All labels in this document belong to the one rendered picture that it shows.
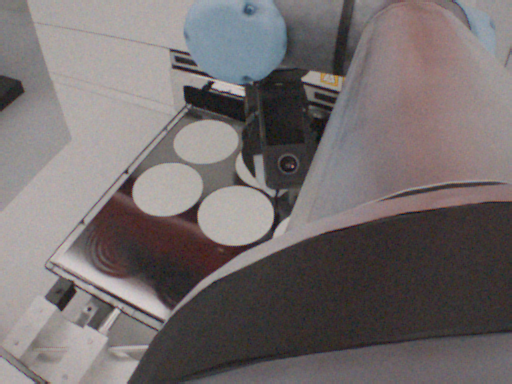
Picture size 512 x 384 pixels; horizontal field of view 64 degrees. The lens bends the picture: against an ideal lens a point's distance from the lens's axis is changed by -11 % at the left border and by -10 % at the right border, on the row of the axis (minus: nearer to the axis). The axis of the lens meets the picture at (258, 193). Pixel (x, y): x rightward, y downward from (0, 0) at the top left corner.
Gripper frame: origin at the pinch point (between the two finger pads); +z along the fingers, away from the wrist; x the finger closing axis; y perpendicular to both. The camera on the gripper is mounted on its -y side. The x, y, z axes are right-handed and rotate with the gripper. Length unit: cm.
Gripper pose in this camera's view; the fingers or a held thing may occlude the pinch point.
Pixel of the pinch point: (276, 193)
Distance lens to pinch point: 60.9
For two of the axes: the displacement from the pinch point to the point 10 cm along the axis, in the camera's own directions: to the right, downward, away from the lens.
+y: -1.0, -7.5, 6.6
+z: 0.0, 6.6, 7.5
